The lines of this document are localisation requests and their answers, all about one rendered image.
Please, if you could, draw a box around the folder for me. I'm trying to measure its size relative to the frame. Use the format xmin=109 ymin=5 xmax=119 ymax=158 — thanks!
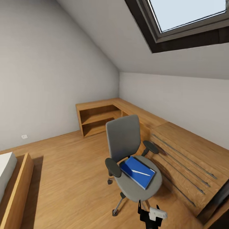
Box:
xmin=121 ymin=156 xmax=155 ymax=189

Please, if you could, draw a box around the swivel chair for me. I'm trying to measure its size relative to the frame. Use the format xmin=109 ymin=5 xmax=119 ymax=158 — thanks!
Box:
xmin=105 ymin=114 xmax=162 ymax=217

